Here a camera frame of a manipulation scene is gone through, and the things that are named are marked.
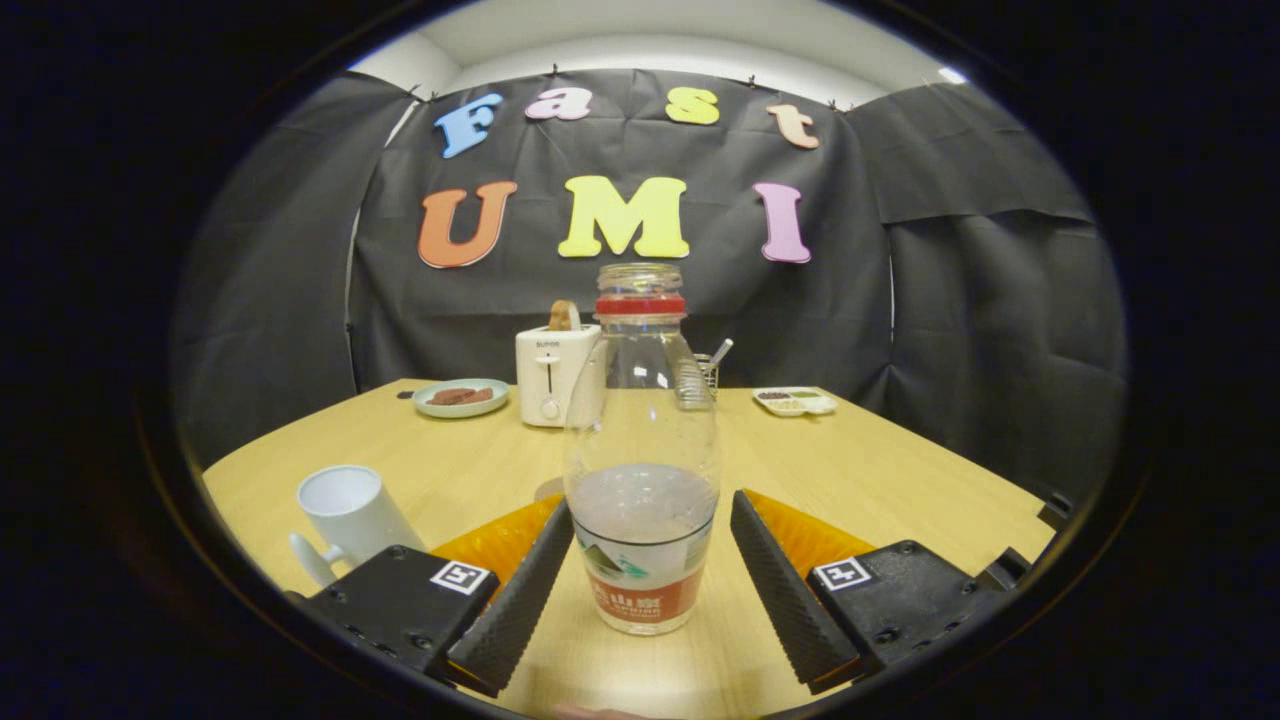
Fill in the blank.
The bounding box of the wooden table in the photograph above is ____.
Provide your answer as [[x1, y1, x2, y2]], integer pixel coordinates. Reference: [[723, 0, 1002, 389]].
[[200, 378, 1059, 720]]

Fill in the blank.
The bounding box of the metal wire basket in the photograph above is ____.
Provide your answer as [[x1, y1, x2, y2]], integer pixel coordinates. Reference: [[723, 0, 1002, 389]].
[[680, 352, 723, 403]]

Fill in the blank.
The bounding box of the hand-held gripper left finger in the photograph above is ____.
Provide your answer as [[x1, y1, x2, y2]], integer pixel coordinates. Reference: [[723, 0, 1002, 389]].
[[285, 492, 575, 699]]

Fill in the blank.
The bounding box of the clear plastic juice bottle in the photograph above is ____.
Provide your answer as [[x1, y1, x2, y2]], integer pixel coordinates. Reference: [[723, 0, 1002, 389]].
[[562, 262, 721, 637]]

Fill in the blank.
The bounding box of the pale green plate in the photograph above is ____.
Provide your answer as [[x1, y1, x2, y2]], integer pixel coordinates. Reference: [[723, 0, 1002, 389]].
[[412, 378, 511, 419]]

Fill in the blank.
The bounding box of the white toaster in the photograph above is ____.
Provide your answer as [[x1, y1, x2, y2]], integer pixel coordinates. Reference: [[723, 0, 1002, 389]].
[[515, 322, 606, 429]]

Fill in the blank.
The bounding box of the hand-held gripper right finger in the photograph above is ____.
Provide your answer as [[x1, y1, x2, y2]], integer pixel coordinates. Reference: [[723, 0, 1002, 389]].
[[729, 488, 1011, 696]]

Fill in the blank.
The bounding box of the white cup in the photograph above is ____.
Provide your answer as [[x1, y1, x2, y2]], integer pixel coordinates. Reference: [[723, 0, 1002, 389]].
[[288, 464, 429, 589]]

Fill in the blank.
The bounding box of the white compartment tray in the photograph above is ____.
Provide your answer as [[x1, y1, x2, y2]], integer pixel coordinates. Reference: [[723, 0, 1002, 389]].
[[752, 386, 838, 417]]

